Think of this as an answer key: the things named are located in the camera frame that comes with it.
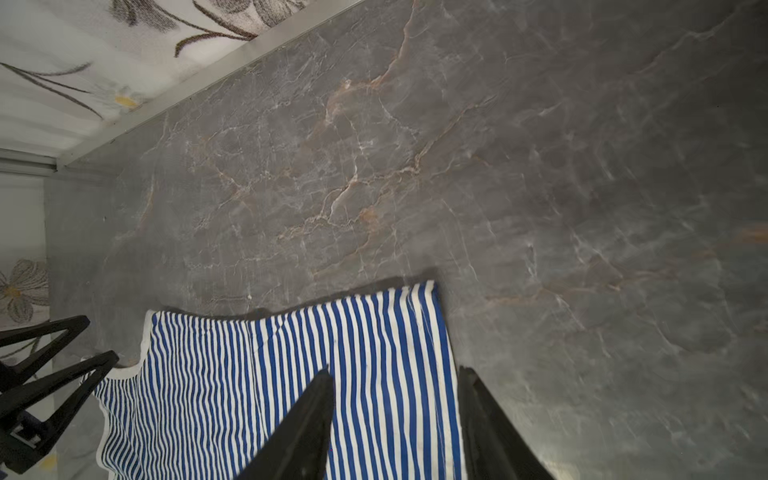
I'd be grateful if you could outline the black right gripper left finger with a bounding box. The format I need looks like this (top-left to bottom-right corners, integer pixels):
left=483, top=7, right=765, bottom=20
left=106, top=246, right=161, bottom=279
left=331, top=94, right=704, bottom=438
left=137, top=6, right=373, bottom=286
left=237, top=369, right=335, bottom=480

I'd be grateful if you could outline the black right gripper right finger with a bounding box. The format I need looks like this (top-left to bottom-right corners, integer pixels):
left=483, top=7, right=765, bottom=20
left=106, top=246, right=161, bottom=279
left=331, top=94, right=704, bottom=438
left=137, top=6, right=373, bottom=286
left=458, top=366, right=553, bottom=480

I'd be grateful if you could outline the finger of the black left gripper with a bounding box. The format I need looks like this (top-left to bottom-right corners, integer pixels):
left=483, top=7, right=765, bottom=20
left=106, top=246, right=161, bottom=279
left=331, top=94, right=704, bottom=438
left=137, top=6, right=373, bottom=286
left=0, top=314, right=91, bottom=391
left=0, top=350, right=121, bottom=475

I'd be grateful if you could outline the blue white striped tank top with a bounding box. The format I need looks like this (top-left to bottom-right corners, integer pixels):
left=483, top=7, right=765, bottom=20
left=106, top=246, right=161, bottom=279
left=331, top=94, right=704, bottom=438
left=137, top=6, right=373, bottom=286
left=95, top=281, right=467, bottom=479

